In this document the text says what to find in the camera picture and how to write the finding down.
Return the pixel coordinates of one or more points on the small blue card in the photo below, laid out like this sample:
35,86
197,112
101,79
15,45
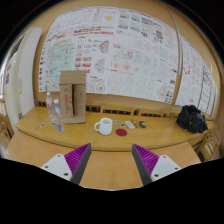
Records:
116,122

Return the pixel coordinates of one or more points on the clear plastic bottle behind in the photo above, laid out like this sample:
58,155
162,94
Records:
50,106

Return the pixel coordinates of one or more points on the large wall poster sheet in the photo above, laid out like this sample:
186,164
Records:
123,52

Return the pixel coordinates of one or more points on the right wall poster sheet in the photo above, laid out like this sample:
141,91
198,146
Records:
197,86

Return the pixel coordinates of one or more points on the clear plastic water bottle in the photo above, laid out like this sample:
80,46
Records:
58,116

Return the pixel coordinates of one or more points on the white rectangular remote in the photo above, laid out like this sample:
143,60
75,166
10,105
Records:
129,124

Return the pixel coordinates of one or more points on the small black yellow device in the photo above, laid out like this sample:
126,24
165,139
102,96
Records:
142,124

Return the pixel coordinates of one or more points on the wooden chair right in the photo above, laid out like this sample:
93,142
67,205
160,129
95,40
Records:
210,145

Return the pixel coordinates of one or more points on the black bag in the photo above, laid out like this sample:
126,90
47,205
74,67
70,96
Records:
191,119

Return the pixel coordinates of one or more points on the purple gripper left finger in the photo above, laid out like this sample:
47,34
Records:
71,166

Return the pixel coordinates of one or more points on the white door panel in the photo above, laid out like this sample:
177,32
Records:
18,88

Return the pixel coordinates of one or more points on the white ceramic mug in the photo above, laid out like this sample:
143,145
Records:
104,126

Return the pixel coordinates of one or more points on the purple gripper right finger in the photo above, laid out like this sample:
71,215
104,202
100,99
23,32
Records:
152,167

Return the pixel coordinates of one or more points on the dark red round coaster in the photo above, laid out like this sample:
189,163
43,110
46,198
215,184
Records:
121,132

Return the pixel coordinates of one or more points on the brown cardboard box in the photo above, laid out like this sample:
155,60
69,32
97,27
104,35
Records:
73,96

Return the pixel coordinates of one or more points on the small red white sticker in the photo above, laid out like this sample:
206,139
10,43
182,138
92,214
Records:
42,125

